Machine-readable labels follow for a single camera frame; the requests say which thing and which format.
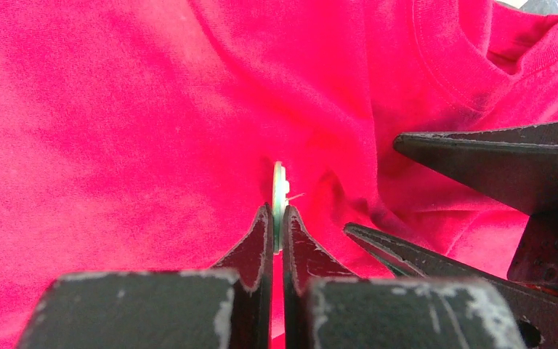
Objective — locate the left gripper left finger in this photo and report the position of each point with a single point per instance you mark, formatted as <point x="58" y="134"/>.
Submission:
<point x="224" y="306"/>

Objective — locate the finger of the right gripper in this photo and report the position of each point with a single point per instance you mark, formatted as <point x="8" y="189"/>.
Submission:
<point x="536" y="311"/>
<point x="517" y="167"/>

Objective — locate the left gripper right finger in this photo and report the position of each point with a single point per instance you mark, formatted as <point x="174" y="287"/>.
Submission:
<point x="328" y="306"/>

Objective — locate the round brooch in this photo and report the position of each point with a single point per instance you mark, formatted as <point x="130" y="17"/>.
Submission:
<point x="280" y="200"/>

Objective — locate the red t-shirt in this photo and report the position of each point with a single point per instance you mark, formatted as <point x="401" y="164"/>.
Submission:
<point x="143" y="134"/>

